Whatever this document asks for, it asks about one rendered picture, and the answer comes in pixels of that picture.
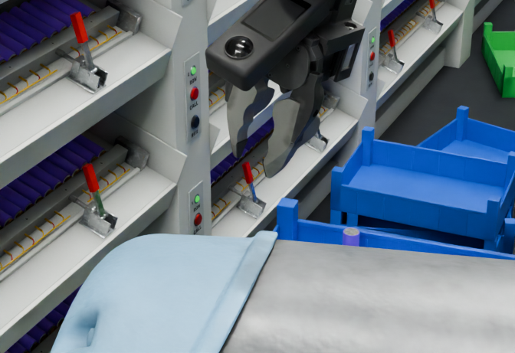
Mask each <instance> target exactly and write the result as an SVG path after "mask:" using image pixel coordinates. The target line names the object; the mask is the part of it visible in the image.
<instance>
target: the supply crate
mask: <svg viewBox="0 0 515 353"><path fill-rule="evenodd" d="M346 228H348V227H344V226H339V225H335V224H326V223H321V222H316V221H308V220H303V219H298V200H295V199H290V198H281V200H280V201H279V203H278V204H277V225H276V227H275V228H274V229H273V232H277V234H278V236H277V240H294V241H303V242H312V243H321V244H338V245H343V230H344V229H346ZM358 230H359V246H360V247H372V248H382V249H390V250H407V251H416V252H425V253H442V254H450V255H460V256H469V257H486V258H494V259H503V260H515V255H513V254H508V253H499V252H494V251H489V250H481V249H476V248H471V247H463V246H458V245H454V244H445V243H440V242H435V241H430V240H422V239H417V238H412V237H403V236H399V235H394V234H385V233H380V232H375V231H370V230H362V229H358Z"/></svg>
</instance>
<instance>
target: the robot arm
mask: <svg viewBox="0 0 515 353"><path fill-rule="evenodd" d="M356 1H357V0H259V1H258V2H257V3H256V4H255V5H254V6H253V7H251V8H250V9H249V10H248V11H247V12H246V13H245V14H244V15H242V16H241V17H240V18H239V19H238V20H237V21H236V22H235V23H234V24H233V25H232V26H231V27H230V28H229V29H228V30H227V31H225V32H224V33H223V34H222V35H221V36H220V37H219V38H218V39H217V40H215V41H214V42H213V43H212V44H211V45H210V46H209V47H207V49H206V50H205V59H206V66H207V68H208V69H209V70H210V71H211V72H213V73H215V74H217V75H218V76H220V77H221V78H223V79H224V80H225V101H226V102H227V122H228V131H229V136H230V140H231V148H232V152H233V155H234V157H236V158H237V159H238V158H240V157H241V155H242V153H243V151H244V148H245V146H246V144H247V141H248V139H247V137H248V127H249V126H250V124H251V123H252V122H253V121H254V117H255V116H256V115H257V114H259V112H261V111H262V110H263V109H265V108H266V107H267V106H268V104H269V103H270V102H271V100H272V98H273V96H274V92H275V89H274V88H272V87H269V86H268V81H269V80H271V81H273V82H275V83H276V84H278V85H279V87H280V91H281V92H282V93H287V92H290V91H291V90H292V93H291V95H290V97H288V98H286V99H283V100H280V101H278V102H276V103H275V104H274V108H273V112H272V116H273V119H274V131H273V134H272V136H271V137H270V138H269V140H268V153H267V155H266V157H265V158H264V159H262V164H263V167H264V173H265V177H267V178H272V177H273V176H275V175H276V174H277V173H278V172H280V171H281V170H282V169H283V168H284V167H285V166H286V165H287V164H288V162H289V161H290V160H291V158H292V157H293V156H294V154H295V152H296V151H297V149H298V148H300V147H301V146H302V145H303V144H304V143H305V142H307V141H308V140H309V139H311V138H312V137H313V136H314V135H315V134H316V133H317V131H318V129H319V127H320V117H319V116H318V115H317V114H318V113H319V111H320V108H321V106H322V103H323V97H324V92H323V87H322V85H321V83H322V82H323V81H326V80H328V79H329V77H333V76H335V77H334V80H333V81H334V82H339V81H341V80H344V79H346V78H348V77H349V76H350V74H351V71H352V68H353V65H354V62H355V59H356V55H357V53H358V50H359V46H360V44H361V41H362V36H363V34H364V31H365V29H366V28H365V27H363V26H362V25H359V24H358V23H356V22H354V21H353V20H352V15H353V11H354V8H355V6H356ZM350 27H352V28H354V29H352V28H350ZM353 44H355V47H354V50H353V54H352V57H351V59H350V62H349V66H348V67H344V68H343V64H344V61H345V59H346V55H347V51H348V49H349V46H350V45H353ZM277 236H278V234H277V232H273V231H264V230H261V231H259V232H257V234H256V235H255V236H254V237H218V236H201V235H184V234H149V235H144V236H141V237H136V238H133V239H131V240H128V241H127V242H125V243H123V244H121V245H119V246H118V247H116V248H115V249H113V250H112V251H110V252H109V253H108V254H107V255H106V256H105V257H104V258H103V259H102V260H101V261H100V262H99V263H98V264H97V265H96V266H95V267H94V269H93V270H92V271H91V273H90V275H89V276H88V277H87V279H86V280H85V281H84V283H83V285H82V287H81V288H80V290H79V291H78V293H77V295H76V297H75V299H74V301H73V302H72V304H71V307H70V308H69V310H68V312H67V315H66V317H65V319H64V321H63V323H62V325H61V328H60V330H59V332H58V334H57V337H56V340H55V342H54V345H53V347H52V349H51V353H515V260H503V259H494V258H486V257H469V256H460V255H450V254H442V253H425V252H416V251H407V250H390V249H382V248H372V247H356V246H347V245H338V244H321V243H312V242H303V241H294V240H277Z"/></svg>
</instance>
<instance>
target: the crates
mask: <svg viewBox="0 0 515 353"><path fill-rule="evenodd" d="M492 28H493V25H492V23H491V22H484V29H483V37H482V45H481V52H482V54H483V56H484V59H485V60H486V63H487V66H488V67H489V70H490V72H491V74H492V77H493V79H494V81H495V84H496V85H497V88H498V90H499V92H500V95H501V96H502V98H515V31H492ZM468 112H469V107H466V106H459V107H458V108H457V116H456V119H454V120H453V121H451V122H450V123H449V124H447V125H446V126H444V127H443V128H441V129H439V130H438V131H437V132H436V133H434V134H433V135H431V136H429V137H428V138H427V139H426V140H424V141H423V142H421V143H420V144H418V145H417V146H413V145H405V144H400V143H396V142H387V141H382V140H378V139H374V128H373V127H368V126H365V127H364V128H363V129H362V141H361V143H360V144H359V146H358V147H357V148H356V150H355V151H354V153H353V154H352V155H351V156H350V158H349V159H348V161H347V162H346V164H345V165H344V166H343V167H342V168H341V167H336V166H335V167H334V168H333V170H332V175H331V192H330V209H331V211H330V224H335V225H339V226H344V227H353V228H357V229H362V230H370V231H375V232H380V233H385V234H394V235H399V236H403V237H412V238H417V239H422V240H430V241H435V242H440V243H445V244H454V245H458V246H463V247H471V248H476V249H481V250H489V251H494V252H499V253H508V254H513V243H514V237H515V219H514V218H512V217H513V206H514V198H515V132H514V131H512V130H509V129H505V128H501V127H499V126H494V125H491V124H488V123H483V122H481V121H477V120H475V119H470V118H468Z"/></svg>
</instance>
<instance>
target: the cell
mask: <svg viewBox="0 0 515 353"><path fill-rule="evenodd" d="M343 245H347V246H356V247H359V230H358V229H356V228H353V227H348V228H346V229H344V230H343Z"/></svg>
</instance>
